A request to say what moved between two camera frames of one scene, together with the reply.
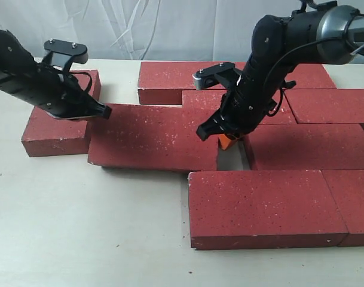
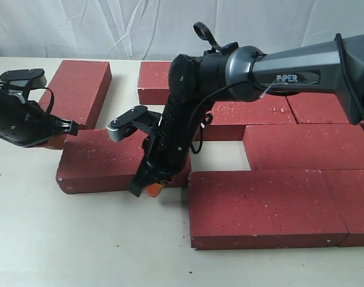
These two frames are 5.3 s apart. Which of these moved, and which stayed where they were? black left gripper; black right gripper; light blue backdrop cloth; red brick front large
Moved: black right gripper; black left gripper
Stayed: red brick front large; light blue backdrop cloth
